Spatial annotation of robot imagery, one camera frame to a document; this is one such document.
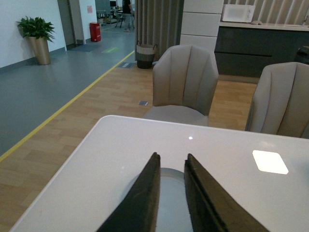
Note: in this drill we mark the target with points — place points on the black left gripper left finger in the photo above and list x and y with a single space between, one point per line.
137 212

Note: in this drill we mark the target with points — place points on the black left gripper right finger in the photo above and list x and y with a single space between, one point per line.
211 207

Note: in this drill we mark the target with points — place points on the floor socket plate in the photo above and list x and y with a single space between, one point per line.
144 103

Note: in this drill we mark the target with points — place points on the beige chair on right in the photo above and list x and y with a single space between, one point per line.
280 104

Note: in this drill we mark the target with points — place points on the beige chair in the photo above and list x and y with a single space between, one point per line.
184 83
280 104

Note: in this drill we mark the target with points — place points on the beige chair on left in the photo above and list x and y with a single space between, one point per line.
184 83

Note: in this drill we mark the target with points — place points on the woven laundry basket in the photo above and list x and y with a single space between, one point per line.
145 54

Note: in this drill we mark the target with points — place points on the dark grey kitchen counter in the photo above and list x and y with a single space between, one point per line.
245 51

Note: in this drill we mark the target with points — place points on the white cabinet column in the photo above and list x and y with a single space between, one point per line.
200 23

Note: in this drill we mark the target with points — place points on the red bin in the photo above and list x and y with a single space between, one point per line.
95 32

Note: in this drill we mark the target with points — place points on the grey curtain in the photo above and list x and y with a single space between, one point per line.
158 22

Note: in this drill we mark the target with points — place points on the gold plant pot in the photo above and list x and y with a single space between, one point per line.
41 50

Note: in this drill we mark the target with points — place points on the white microwave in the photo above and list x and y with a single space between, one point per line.
237 13

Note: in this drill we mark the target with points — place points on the walking person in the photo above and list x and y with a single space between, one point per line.
127 13

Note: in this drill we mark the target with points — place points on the green potted plant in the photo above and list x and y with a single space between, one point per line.
36 27

